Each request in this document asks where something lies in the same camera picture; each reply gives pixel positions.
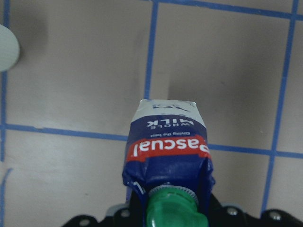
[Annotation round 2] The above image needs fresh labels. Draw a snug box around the white HOME mug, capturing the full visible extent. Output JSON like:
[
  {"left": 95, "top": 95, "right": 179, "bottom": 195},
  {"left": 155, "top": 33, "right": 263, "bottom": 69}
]
[{"left": 0, "top": 25, "right": 20, "bottom": 72}]

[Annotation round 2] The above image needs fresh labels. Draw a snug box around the blue white milk carton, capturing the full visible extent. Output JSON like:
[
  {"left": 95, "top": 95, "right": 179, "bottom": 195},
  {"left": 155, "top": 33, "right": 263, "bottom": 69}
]
[{"left": 122, "top": 99, "right": 214, "bottom": 227}]

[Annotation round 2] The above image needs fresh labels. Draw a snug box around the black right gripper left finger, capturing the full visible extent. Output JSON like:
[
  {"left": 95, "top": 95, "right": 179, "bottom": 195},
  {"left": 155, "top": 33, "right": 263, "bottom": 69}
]
[{"left": 63, "top": 192, "right": 143, "bottom": 227}]

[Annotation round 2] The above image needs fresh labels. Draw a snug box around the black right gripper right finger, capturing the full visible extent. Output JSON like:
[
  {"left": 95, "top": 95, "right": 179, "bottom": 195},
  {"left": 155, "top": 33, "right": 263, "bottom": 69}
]
[{"left": 206, "top": 194, "right": 303, "bottom": 227}]

